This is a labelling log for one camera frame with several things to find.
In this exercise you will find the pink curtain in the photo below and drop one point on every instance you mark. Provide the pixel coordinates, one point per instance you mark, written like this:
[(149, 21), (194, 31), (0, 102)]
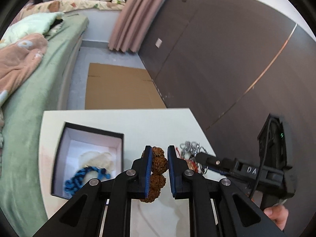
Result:
[(133, 17)]

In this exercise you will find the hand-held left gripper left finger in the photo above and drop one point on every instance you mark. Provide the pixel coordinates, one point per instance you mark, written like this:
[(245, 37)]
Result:
[(148, 171)]

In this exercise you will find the flattened cardboard sheet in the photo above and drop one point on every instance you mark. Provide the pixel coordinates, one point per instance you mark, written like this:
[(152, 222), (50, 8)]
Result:
[(118, 88)]

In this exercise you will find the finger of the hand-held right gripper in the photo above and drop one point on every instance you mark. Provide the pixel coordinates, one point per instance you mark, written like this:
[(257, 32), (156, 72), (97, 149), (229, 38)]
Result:
[(221, 172), (212, 160)]

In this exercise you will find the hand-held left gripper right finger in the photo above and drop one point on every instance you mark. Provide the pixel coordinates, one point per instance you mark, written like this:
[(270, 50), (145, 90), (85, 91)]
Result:
[(171, 172)]

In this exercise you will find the person's right hand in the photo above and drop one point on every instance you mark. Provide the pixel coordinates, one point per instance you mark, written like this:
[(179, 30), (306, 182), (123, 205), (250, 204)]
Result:
[(277, 216)]

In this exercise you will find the black jewelry box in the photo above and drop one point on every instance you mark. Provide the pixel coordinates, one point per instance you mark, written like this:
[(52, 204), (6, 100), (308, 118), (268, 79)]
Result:
[(74, 138)]

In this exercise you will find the floral windowsill mat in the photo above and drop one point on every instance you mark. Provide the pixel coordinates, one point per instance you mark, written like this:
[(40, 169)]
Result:
[(81, 4)]

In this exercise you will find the bed with green sheet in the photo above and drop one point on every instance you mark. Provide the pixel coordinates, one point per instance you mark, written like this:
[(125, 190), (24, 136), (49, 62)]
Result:
[(29, 133)]

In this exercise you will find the peach flower print blanket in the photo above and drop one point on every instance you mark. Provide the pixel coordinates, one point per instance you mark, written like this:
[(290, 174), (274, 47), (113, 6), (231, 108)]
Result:
[(19, 61)]

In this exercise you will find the light green quilt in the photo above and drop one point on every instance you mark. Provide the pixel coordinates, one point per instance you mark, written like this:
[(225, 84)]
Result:
[(27, 26)]

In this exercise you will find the white wall switch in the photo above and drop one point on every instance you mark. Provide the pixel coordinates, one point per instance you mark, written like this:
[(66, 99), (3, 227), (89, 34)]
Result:
[(158, 43)]

